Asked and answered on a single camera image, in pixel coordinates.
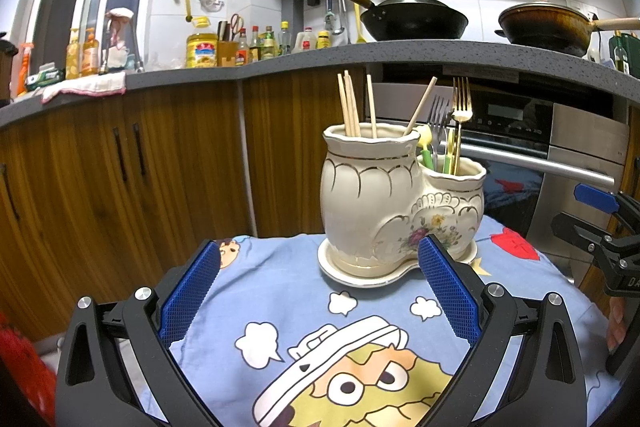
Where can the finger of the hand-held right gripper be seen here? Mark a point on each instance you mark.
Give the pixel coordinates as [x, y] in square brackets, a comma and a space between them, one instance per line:
[595, 198]
[580, 229]

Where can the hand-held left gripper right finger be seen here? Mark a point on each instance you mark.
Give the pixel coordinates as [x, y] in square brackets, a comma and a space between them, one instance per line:
[450, 292]

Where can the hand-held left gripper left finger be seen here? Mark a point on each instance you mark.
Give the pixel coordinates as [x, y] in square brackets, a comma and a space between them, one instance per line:
[192, 292]

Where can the cream ceramic utensil holder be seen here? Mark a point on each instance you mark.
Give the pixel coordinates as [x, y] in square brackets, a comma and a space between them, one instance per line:
[360, 207]

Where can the gold fork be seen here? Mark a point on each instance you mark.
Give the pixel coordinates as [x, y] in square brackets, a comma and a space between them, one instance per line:
[461, 109]

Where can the person's right hand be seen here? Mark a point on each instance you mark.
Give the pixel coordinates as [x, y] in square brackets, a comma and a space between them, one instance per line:
[617, 324]

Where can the stainless steel built-in oven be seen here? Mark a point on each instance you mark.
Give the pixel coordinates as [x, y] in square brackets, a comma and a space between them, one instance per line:
[575, 137]

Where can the blue cartoon printed cloth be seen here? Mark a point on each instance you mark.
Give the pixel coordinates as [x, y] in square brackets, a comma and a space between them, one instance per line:
[300, 282]

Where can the wooden base cabinet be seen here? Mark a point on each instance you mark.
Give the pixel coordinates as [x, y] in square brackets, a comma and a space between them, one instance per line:
[75, 207]
[290, 157]

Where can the green wine bottle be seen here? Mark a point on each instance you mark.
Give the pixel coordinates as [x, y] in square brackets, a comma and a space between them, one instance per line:
[621, 54]

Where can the brown wok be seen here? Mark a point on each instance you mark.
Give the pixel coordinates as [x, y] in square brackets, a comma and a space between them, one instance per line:
[545, 27]

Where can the red plastic bag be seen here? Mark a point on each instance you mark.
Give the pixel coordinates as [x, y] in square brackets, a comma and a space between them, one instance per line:
[25, 367]

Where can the white cloth pink border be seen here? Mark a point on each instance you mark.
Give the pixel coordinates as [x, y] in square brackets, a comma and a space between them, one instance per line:
[82, 87]

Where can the wooden knife block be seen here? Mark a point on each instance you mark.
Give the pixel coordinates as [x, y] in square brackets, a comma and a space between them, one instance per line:
[227, 54]

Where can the yellow cooking oil jug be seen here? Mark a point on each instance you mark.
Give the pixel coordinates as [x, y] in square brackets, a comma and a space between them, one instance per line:
[201, 52]

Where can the red label sauce bottle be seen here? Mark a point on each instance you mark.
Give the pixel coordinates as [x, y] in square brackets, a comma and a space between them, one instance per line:
[242, 52]

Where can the dark sauce bottle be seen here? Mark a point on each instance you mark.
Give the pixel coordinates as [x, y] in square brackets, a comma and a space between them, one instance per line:
[255, 49]

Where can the grey kitchen countertop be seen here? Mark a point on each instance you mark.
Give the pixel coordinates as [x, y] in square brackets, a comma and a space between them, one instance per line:
[300, 59]

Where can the orange dish soap bottle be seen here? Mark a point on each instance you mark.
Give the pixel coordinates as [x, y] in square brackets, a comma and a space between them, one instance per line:
[90, 57]

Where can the green glass bottle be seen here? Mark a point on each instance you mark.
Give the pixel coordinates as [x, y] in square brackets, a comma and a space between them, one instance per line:
[269, 47]

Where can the green sponge pack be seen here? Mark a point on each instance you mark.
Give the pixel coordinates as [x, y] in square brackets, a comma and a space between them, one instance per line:
[45, 78]

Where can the faucet with white rag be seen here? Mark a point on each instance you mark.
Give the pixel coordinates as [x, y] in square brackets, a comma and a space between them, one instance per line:
[117, 37]

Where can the clear bottle yellow cap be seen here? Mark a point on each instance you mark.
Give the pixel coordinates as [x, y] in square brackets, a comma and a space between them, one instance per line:
[285, 42]

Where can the white plastic jug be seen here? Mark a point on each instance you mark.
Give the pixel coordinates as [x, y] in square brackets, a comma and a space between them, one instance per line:
[304, 43]

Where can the orange spray bottle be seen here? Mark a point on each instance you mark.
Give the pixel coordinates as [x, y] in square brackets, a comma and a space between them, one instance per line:
[25, 72]

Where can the yellow condiment bottle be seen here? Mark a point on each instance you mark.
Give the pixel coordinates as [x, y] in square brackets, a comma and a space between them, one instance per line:
[323, 42]

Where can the dark cup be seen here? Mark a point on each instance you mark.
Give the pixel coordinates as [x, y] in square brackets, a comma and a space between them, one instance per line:
[7, 72]

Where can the silver ladle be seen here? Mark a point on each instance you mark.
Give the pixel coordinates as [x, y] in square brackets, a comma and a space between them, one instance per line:
[330, 24]

